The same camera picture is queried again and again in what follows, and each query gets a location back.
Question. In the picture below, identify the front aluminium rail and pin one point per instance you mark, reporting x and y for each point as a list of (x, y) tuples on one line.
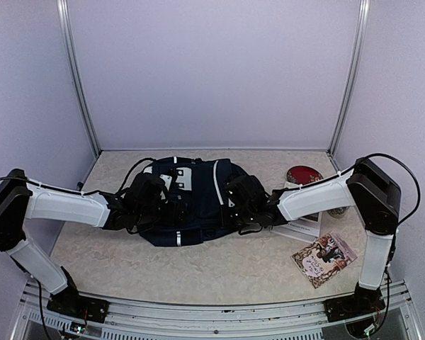
[(133, 319)]

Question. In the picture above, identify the white patterned mug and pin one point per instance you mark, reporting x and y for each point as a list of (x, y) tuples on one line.
[(338, 212)]

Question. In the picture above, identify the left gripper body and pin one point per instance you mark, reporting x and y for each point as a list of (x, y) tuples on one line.
[(148, 214)]

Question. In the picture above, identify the right aluminium frame post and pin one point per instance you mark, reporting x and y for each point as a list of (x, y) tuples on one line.
[(358, 43)]

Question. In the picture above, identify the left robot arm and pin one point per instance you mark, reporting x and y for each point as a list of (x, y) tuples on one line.
[(26, 204)]

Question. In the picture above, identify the illustrated floral cover book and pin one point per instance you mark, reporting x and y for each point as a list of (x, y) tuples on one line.
[(323, 259)]

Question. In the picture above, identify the navy blue backpack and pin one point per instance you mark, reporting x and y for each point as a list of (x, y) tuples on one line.
[(200, 184)]

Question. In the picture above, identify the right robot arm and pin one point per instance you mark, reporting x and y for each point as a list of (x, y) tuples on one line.
[(374, 195)]

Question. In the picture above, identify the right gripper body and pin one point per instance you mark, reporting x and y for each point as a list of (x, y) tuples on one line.
[(245, 216)]

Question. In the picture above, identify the coffee cover white book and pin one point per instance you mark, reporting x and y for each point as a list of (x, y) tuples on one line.
[(305, 229)]

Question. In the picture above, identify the aluminium frame post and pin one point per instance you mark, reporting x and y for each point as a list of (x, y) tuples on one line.
[(358, 43), (68, 38)]

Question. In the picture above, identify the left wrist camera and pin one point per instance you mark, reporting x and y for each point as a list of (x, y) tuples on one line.
[(168, 182)]

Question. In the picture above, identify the red patterned plate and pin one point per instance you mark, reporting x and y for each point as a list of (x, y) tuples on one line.
[(302, 175)]

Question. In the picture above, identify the left aluminium frame post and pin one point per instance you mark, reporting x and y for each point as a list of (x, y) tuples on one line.
[(68, 38)]

